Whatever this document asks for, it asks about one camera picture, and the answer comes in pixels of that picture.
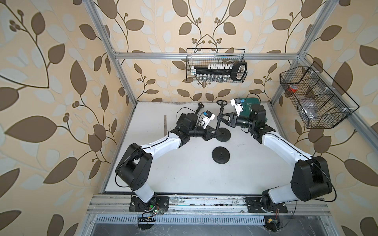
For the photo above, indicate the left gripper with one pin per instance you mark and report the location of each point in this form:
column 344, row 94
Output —
column 208, row 132

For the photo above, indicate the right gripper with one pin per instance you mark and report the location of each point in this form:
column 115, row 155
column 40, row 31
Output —
column 232, row 120

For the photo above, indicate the black round base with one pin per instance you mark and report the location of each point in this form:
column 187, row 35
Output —
column 220, row 155
column 224, row 135

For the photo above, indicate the black mic stand rod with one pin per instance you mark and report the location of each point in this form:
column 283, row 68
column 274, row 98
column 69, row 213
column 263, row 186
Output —
column 221, row 103

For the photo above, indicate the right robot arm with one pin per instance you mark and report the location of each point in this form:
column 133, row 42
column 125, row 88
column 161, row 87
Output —
column 310, row 178

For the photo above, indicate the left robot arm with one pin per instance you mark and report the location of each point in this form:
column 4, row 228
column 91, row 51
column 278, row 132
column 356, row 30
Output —
column 135, row 165

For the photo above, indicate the green tool case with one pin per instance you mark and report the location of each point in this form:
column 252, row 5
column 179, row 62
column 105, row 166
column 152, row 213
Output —
column 251, row 103

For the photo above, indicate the metal ruler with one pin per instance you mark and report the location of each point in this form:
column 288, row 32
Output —
column 165, row 125

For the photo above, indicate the socket set rack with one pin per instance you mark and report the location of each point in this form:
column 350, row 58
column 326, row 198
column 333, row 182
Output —
column 235, row 72

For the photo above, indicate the red item in basket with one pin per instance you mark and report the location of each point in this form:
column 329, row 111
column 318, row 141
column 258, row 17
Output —
column 292, row 88

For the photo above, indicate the plastic bag in basket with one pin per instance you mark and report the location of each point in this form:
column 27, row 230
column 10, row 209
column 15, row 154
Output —
column 310, row 107

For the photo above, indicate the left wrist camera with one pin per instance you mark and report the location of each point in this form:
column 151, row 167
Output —
column 207, row 117

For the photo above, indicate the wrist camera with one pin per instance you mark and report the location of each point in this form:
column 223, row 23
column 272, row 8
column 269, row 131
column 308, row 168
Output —
column 238, row 105
column 207, row 117

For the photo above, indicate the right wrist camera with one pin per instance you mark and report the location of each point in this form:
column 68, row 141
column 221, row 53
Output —
column 238, row 105

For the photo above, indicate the back wire basket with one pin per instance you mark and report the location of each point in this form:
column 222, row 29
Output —
column 205, row 56

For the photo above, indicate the wire basket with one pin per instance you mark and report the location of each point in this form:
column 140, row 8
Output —
column 205, row 56
column 333, row 101

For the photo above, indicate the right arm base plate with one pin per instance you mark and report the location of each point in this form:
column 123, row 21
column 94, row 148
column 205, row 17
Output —
column 264, row 205

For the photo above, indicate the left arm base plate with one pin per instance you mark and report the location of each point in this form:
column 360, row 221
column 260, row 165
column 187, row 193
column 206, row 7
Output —
column 149, row 205

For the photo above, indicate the right wire basket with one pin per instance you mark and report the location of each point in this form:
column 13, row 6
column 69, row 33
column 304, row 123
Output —
column 333, row 101

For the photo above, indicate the aluminium frame rail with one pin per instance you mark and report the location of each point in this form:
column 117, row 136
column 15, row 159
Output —
column 204, row 205

